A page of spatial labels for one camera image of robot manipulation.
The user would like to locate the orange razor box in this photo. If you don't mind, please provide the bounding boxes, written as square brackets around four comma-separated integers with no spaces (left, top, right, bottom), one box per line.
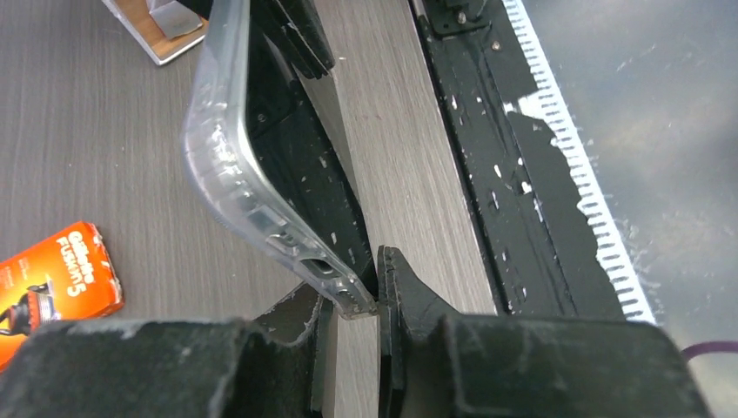
[1,221,124,369]

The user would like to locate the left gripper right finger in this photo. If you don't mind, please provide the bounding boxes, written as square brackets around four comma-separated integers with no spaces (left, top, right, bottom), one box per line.
[377,246,711,417]

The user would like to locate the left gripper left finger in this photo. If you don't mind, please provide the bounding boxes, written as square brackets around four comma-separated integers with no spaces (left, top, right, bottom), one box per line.
[1,285,335,417]

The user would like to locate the white wire wooden shelf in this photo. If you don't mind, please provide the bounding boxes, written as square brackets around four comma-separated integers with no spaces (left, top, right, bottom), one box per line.
[102,0,208,66]

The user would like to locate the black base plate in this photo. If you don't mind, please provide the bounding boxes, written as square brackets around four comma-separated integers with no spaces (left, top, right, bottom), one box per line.
[410,1,655,324]

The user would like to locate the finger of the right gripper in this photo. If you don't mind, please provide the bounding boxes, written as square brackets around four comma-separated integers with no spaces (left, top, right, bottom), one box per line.
[253,0,335,79]

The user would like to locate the clear phone case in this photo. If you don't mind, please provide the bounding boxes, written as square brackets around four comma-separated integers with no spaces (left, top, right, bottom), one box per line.
[182,1,378,320]

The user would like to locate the black phone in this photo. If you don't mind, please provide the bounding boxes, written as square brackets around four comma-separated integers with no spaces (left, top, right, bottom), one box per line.
[245,1,378,296]

